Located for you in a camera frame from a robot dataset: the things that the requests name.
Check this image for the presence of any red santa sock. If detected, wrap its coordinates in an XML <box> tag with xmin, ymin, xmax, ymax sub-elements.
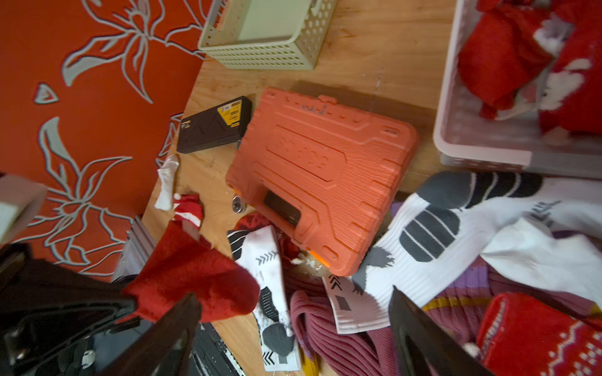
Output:
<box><xmin>458</xmin><ymin>1</ymin><xmax>564</xmax><ymax>120</ymax></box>

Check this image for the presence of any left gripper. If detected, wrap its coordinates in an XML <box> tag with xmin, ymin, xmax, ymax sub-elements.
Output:
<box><xmin>1</xmin><ymin>243</ymin><xmax>136</xmax><ymax>375</ymax></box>

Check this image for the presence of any white black patterned sock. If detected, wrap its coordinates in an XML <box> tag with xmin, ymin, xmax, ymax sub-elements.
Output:
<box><xmin>227</xmin><ymin>226</ymin><xmax>302</xmax><ymax>372</ymax></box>

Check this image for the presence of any orange plastic tool case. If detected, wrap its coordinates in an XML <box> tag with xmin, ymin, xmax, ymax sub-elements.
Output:
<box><xmin>226</xmin><ymin>88</ymin><xmax>420</xmax><ymax>277</ymax></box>

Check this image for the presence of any purple ribbed sock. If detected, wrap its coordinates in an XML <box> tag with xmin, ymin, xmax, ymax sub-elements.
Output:
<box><xmin>285</xmin><ymin>258</ymin><xmax>601</xmax><ymax>375</ymax></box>

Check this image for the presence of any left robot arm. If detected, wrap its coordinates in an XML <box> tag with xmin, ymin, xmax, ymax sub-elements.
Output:
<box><xmin>1</xmin><ymin>173</ymin><xmax>136</xmax><ymax>375</ymax></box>

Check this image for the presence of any white crumpled tissue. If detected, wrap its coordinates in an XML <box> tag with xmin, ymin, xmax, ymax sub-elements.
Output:
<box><xmin>155</xmin><ymin>154</ymin><xmax>180</xmax><ymax>211</ymax></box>

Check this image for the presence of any white plastic basket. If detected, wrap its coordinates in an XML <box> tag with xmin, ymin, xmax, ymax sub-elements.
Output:
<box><xmin>433</xmin><ymin>1</ymin><xmax>601</xmax><ymax>180</ymax></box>

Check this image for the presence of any white black sock pile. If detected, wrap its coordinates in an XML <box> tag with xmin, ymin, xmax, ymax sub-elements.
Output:
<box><xmin>324</xmin><ymin>172</ymin><xmax>601</xmax><ymax>335</ymax></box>

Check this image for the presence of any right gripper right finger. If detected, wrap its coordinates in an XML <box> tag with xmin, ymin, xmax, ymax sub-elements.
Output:
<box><xmin>389</xmin><ymin>288</ymin><xmax>492</xmax><ymax>375</ymax></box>

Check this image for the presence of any green plastic basket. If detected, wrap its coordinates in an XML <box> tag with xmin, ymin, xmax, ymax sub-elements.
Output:
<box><xmin>198</xmin><ymin>0</ymin><xmax>337</xmax><ymax>71</ymax></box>

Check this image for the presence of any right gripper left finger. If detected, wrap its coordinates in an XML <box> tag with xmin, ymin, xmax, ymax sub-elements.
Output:
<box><xmin>100</xmin><ymin>293</ymin><xmax>202</xmax><ymax>376</ymax></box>

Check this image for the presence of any red white striped sock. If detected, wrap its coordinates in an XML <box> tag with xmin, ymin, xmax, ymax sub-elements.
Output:
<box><xmin>173</xmin><ymin>194</ymin><xmax>205</xmax><ymax>230</ymax></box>

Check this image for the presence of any black yellow bit box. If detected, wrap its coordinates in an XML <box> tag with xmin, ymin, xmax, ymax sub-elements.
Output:
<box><xmin>177</xmin><ymin>97</ymin><xmax>252</xmax><ymax>154</ymax></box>

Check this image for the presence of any red christmas sock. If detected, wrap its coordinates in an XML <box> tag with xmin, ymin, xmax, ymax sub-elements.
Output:
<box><xmin>538</xmin><ymin>1</ymin><xmax>601</xmax><ymax>136</ymax></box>

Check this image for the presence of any red patterned knit sock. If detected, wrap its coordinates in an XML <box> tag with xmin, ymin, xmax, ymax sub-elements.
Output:
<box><xmin>477</xmin><ymin>293</ymin><xmax>601</xmax><ymax>375</ymax></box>

